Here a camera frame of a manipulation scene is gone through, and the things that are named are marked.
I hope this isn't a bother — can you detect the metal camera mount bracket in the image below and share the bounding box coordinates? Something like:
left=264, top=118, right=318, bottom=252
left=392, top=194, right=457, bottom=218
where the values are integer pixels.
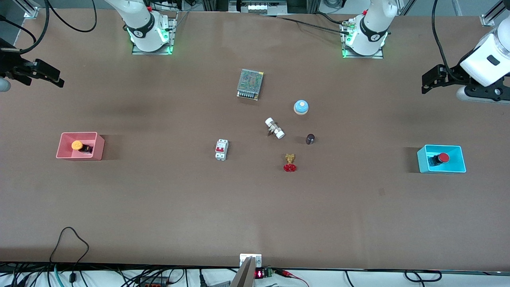
left=229, top=254, right=263, bottom=287

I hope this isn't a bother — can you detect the aluminium frame profile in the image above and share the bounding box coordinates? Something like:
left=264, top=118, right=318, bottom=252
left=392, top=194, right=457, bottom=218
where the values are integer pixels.
left=23, top=0, right=41, bottom=19
left=480, top=0, right=510, bottom=27

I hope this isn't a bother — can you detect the metal mesh power supply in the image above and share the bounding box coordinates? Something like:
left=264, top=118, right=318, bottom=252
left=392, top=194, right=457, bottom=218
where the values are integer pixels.
left=237, top=69, right=265, bottom=101

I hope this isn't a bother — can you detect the yellow mushroom push button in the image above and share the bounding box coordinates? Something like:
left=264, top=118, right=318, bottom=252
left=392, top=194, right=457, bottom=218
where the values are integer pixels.
left=71, top=140, right=94, bottom=154

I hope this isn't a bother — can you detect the brass valve red handle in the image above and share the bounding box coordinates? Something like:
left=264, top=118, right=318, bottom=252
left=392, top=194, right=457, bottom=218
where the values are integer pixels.
left=283, top=153, right=298, bottom=173

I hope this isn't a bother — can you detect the pink plastic bin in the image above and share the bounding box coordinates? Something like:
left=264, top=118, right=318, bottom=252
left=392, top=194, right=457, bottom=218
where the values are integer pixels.
left=56, top=132, right=106, bottom=161

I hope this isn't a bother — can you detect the black cable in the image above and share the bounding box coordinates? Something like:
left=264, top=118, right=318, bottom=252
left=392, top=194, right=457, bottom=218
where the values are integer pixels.
left=47, top=0, right=98, bottom=33
left=0, top=0, right=51, bottom=55
left=275, top=17, right=353, bottom=35
left=432, top=0, right=463, bottom=78
left=49, top=227, right=89, bottom=264

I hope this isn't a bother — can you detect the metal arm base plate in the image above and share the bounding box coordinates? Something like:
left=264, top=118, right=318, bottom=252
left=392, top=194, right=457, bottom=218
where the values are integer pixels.
left=131, top=14, right=177, bottom=55
left=341, top=19, right=384, bottom=59

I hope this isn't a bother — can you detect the red mushroom push button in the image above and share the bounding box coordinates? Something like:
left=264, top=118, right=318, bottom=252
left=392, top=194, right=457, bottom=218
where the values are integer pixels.
left=428, top=153, right=451, bottom=167

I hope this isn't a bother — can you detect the white red circuit breaker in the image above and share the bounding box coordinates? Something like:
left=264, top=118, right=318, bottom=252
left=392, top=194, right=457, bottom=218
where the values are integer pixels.
left=215, top=139, right=229, bottom=161

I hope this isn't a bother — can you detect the cyan plastic bin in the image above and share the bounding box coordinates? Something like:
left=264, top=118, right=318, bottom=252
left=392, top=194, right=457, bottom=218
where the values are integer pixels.
left=417, top=144, right=467, bottom=174

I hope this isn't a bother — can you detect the white plastic pipe fitting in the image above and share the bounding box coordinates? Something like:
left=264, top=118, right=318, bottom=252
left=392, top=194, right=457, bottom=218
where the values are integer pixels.
left=265, top=117, right=286, bottom=140

